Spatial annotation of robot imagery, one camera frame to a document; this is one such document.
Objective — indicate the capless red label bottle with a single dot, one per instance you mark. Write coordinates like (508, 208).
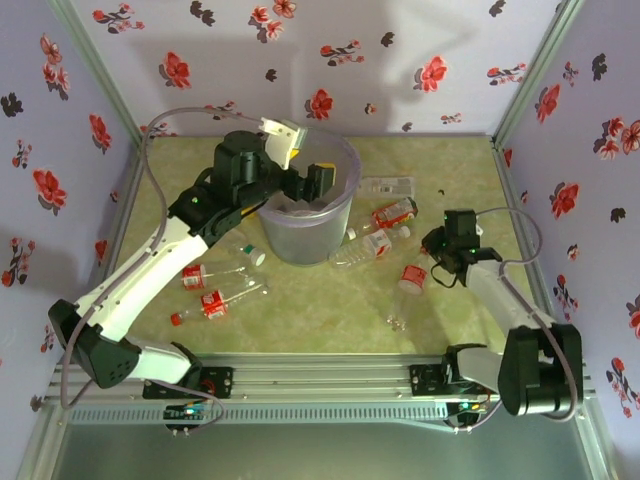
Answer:
(412, 280)

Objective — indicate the red label white cap bottle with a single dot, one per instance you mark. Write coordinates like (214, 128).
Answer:
(395, 212)

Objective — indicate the red white label clear bottle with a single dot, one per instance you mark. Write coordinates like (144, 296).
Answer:
(365, 250)

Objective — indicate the clear plastic bottle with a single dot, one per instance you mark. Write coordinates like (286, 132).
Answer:
(387, 186)

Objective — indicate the wide white cap clear bottle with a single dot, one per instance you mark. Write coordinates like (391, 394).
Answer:
(256, 256)

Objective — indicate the red cap cola bottle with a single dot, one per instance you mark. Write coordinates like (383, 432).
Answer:
(194, 276)
(214, 305)

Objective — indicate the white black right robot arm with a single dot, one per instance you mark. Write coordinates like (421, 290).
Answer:
(500, 295)

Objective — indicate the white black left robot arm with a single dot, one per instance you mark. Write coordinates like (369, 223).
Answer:
(150, 270)

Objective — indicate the translucent plastic bin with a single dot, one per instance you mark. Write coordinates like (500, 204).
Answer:
(305, 240)

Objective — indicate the small circuit board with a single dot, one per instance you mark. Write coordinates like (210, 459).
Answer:
(187, 412)
(467, 406)

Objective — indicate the aluminium side rail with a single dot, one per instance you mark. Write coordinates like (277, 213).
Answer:
(511, 185)
(122, 210)

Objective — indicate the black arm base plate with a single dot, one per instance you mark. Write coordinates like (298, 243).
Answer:
(220, 382)
(422, 380)

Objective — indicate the aluminium frame post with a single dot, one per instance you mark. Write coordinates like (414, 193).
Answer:
(535, 70)
(102, 70)

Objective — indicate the aluminium mounting rail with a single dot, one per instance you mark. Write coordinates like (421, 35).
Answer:
(320, 380)

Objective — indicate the aluminium frame leg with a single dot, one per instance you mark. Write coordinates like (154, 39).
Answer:
(37, 450)
(602, 450)

